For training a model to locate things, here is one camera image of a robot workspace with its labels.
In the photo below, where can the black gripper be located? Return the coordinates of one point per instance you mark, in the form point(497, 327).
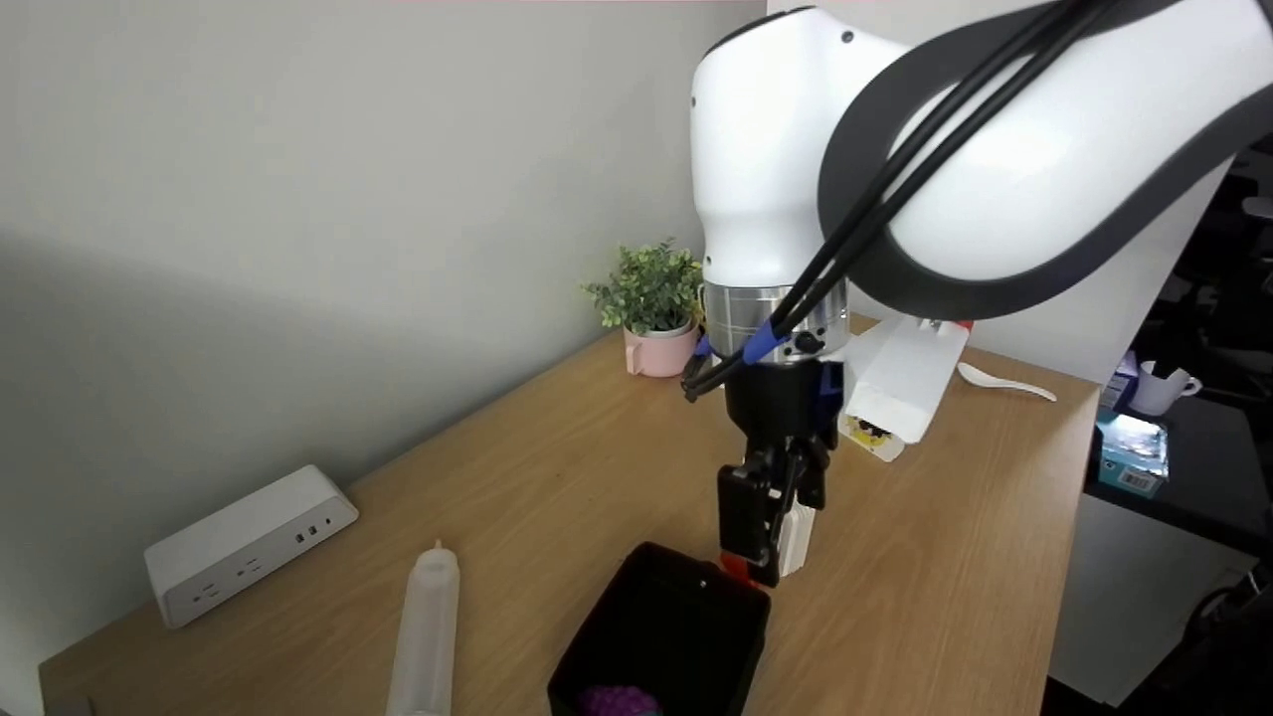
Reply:
point(785, 403)

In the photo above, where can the white card box red print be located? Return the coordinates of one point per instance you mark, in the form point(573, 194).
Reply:
point(798, 544)

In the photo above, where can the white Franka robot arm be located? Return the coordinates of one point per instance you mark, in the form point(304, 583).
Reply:
point(758, 161)

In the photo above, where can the black rectangular box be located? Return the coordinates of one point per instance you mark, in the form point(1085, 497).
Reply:
point(663, 624)

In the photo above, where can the teal box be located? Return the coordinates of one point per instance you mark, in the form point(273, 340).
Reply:
point(1136, 456)

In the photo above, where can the white power strip box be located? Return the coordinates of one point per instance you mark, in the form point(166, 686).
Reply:
point(243, 544)

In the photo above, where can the red strawberry toy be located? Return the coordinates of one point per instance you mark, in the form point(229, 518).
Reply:
point(737, 566)

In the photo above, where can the white card stack yellow print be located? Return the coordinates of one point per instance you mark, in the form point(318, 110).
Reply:
point(870, 441)

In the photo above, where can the green plant in pink pot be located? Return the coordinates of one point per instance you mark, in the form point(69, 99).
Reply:
point(650, 293)

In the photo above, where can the white plastic spoon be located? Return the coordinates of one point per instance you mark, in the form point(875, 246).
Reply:
point(1009, 385)

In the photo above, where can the purple eggplant toy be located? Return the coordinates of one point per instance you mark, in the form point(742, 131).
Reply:
point(619, 704)

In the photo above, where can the translucent white squeeze bottle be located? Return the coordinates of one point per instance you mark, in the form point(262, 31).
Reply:
point(424, 640)

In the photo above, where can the white cup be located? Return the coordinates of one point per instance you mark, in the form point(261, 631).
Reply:
point(1158, 391)

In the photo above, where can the black side table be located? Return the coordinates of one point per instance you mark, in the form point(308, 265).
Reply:
point(1220, 464)

